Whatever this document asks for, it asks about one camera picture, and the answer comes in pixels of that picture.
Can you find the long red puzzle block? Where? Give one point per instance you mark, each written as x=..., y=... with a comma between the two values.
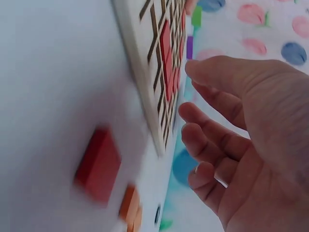
x=166, y=50

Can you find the person's right hand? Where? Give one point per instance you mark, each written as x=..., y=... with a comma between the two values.
x=265, y=135

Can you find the purple wooden block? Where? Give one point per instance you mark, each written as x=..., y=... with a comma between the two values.
x=190, y=47

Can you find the green wooden block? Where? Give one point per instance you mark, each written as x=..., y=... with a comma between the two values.
x=196, y=15

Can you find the small red puzzle block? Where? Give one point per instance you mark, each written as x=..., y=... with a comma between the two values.
x=177, y=77

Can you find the person's left fingers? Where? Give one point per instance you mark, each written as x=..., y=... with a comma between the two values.
x=191, y=5

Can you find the large red wooden block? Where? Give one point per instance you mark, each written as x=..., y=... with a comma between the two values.
x=99, y=162

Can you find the wooden grid puzzle board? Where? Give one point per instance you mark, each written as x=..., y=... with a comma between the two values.
x=154, y=72

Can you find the orange wooden block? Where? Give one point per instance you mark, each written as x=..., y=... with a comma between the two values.
x=130, y=210

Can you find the person's left hand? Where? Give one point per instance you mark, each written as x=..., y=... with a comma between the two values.
x=191, y=5

